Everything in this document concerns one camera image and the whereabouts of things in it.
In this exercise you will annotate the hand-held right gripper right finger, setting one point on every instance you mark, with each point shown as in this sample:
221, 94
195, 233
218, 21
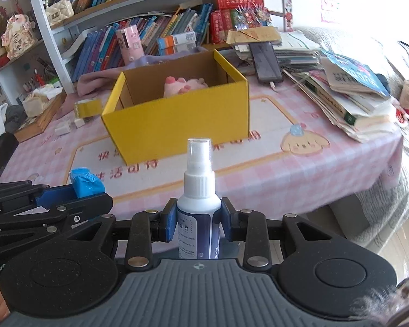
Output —
226, 219

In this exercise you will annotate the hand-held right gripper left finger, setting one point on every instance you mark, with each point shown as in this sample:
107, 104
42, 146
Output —
170, 219

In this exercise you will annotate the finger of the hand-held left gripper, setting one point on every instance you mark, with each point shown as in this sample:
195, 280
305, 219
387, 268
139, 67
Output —
85, 204
54, 196

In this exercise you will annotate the blue tissue packet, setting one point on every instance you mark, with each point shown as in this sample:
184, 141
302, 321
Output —
87, 182

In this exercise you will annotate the white spray bottle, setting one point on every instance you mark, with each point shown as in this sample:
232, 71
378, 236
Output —
197, 211

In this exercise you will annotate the white block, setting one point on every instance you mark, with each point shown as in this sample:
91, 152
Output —
63, 129

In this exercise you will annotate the yellow cardboard box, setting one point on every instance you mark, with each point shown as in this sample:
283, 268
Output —
177, 133

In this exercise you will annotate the pink plush toy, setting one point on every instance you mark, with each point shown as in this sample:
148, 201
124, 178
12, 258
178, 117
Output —
185, 87

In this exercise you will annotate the wooden box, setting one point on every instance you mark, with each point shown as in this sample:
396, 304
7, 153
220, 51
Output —
37, 122

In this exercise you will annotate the cream tissue pack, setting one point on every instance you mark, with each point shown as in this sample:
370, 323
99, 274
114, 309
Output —
41, 100

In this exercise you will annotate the purple cloth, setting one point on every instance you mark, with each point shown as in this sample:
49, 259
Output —
95, 81

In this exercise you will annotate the white side shelf unit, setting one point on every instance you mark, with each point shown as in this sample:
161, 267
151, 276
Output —
6, 75

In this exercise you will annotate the row of blue spine books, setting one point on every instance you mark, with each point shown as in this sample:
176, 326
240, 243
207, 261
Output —
99, 51

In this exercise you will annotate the white bookshelf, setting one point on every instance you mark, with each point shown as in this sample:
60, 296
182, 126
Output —
47, 34

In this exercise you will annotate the pink pig figurine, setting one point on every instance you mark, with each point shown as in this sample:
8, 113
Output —
18, 37

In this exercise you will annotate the black smartphone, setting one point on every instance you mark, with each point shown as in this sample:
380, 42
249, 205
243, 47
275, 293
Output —
266, 62

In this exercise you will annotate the pile of books and papers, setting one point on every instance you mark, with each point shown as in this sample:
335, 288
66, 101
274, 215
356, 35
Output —
347, 109

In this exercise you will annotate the pink cylinder appliance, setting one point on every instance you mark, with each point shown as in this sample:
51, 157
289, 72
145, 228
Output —
129, 44

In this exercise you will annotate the grey fluffy cuff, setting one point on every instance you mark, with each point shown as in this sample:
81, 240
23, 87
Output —
375, 299

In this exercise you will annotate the white quilted handbag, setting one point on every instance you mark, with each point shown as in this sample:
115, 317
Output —
59, 10

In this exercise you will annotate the brown paper envelope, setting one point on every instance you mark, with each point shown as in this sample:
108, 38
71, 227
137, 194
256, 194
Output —
254, 35

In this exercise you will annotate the thick red dictionary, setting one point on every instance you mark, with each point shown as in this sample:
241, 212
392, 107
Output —
216, 25

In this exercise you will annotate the blue cover booklet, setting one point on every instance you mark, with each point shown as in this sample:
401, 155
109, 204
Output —
358, 71

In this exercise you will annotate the colourful shiny ornament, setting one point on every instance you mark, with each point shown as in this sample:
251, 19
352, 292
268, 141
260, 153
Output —
254, 17

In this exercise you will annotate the large red boxed book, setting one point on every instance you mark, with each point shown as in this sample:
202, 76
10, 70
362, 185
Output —
238, 1

